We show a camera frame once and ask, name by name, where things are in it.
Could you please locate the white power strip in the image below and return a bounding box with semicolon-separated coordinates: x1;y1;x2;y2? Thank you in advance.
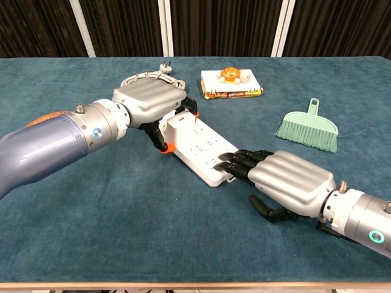
164;110;239;188

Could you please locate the white flat box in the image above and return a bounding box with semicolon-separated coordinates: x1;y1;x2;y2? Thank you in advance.
200;69;261;93

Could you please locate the white frame post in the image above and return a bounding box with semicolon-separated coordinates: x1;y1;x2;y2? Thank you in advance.
157;0;174;57
68;0;97;58
271;0;296;58

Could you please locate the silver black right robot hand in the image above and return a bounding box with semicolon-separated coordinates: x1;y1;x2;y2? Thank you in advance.
213;149;337;223

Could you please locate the yellow snack package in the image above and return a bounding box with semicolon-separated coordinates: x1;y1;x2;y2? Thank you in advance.
200;79;265;100

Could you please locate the green hand brush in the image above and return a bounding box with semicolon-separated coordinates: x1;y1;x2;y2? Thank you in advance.
274;98;339;154

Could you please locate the dark pleated curtain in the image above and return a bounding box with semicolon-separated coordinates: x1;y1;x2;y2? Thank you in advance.
0;0;391;60

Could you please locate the white plug adapter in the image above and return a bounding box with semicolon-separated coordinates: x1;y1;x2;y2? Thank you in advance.
166;117;192;145

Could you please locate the orange turtle toy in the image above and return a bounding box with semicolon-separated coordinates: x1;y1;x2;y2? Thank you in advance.
216;67;252;85

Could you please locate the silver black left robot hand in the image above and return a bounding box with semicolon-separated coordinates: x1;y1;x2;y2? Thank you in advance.
111;79;200;155

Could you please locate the teal velvet tablecloth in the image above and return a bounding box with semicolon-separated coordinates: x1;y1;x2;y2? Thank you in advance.
0;56;391;284

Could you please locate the round woven rattan coaster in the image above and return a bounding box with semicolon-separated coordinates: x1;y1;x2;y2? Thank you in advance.
24;110;73;128

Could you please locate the coiled white power cable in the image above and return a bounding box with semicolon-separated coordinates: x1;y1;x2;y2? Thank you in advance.
119;63;186;92

